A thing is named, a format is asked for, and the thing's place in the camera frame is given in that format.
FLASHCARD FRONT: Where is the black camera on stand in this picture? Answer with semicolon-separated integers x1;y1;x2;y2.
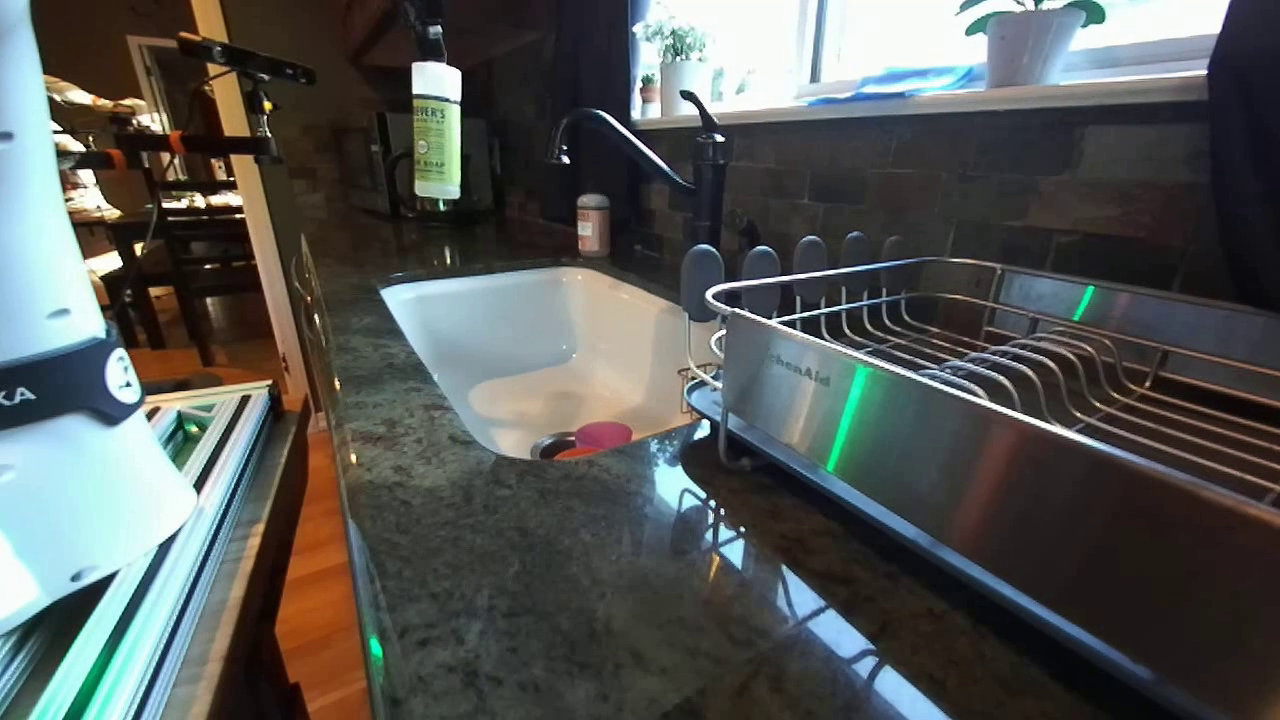
177;27;322;165

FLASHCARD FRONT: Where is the dark wooden chair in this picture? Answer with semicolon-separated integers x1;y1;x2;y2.
111;125;271;363

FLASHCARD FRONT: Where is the blue cloth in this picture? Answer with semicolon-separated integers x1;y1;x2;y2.
814;60;995;104

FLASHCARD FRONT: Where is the black kitchen faucet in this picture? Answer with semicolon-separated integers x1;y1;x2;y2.
548;88;736;255

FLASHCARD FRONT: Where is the robot mounting stand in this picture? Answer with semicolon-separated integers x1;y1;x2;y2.
0;377;311;720

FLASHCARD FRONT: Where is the small plant in white pot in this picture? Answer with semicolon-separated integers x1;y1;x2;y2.
956;0;1112;94

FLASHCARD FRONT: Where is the green soap bottle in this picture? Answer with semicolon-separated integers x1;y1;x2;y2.
407;56;468;208

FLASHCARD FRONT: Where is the white kitchen sink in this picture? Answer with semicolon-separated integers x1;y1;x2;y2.
375;262;725;470

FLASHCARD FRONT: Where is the orange soap bottle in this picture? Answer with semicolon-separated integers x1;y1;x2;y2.
573;187;618;262

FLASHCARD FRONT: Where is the kitchen window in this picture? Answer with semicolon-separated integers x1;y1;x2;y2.
637;0;1231;112

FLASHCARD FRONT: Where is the black countertop appliance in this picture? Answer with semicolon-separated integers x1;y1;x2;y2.
375;109;508;220

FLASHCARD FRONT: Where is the stainless steel dish rack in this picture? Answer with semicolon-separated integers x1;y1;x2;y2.
675;231;1280;720

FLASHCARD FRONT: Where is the bushy plant in white pot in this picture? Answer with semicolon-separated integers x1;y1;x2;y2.
639;13;712;122

